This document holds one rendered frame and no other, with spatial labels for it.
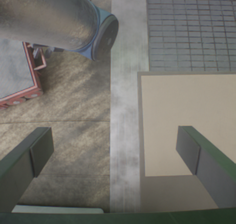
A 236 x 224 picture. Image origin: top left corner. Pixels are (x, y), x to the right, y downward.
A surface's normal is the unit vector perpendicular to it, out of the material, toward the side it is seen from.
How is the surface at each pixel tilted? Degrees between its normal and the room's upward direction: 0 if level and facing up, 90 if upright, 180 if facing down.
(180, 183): 0
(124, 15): 0
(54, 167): 0
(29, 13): 94
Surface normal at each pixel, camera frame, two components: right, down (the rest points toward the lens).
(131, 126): -0.02, -0.16
